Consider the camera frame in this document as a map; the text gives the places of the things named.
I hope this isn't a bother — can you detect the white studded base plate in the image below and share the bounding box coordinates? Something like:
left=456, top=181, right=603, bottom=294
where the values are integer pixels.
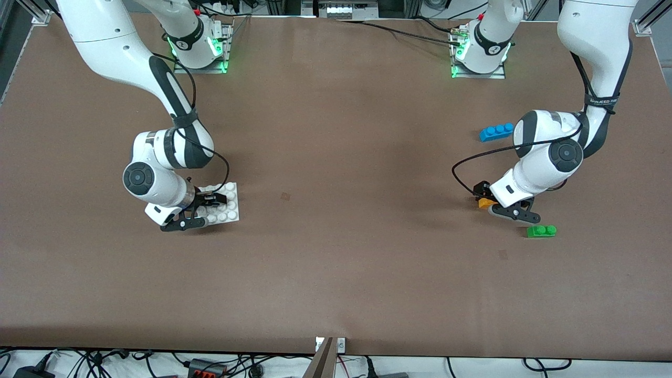
left=192, top=182, right=240, bottom=227

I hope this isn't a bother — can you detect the blue three-stud block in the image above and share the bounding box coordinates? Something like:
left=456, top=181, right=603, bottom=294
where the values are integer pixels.
left=479, top=123, right=516, bottom=143

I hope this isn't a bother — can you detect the black orange connector box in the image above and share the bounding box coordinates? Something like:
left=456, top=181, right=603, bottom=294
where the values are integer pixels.
left=188, top=359, right=227, bottom=378

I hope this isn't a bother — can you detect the black power adapter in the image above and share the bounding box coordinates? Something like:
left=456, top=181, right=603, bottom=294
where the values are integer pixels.
left=13, top=365, right=53, bottom=378

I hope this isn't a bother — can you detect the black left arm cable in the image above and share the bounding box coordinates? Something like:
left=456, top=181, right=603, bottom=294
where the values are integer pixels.
left=451, top=52, right=617, bottom=199

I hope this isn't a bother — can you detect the short black table cable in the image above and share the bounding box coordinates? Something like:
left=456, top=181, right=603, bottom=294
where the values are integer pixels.
left=415, top=17, right=463, bottom=33

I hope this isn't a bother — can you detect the thin grey cable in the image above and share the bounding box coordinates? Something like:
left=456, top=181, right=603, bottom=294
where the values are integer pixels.
left=227, top=15, right=253, bottom=44

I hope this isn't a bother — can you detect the long black table cable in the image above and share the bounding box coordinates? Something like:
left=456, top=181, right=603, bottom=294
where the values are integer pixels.
left=336, top=18, right=465, bottom=45

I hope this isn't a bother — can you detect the looped black floor cable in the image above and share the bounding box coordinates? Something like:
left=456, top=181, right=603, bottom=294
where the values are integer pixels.
left=522, top=358, right=572, bottom=371

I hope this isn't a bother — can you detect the brown wooden post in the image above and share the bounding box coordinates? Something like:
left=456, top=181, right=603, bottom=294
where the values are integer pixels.
left=303, top=337, right=334, bottom=378

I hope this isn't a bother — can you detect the aluminium frame profile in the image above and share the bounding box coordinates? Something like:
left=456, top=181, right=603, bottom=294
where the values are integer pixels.
left=638, top=0, right=672, bottom=29

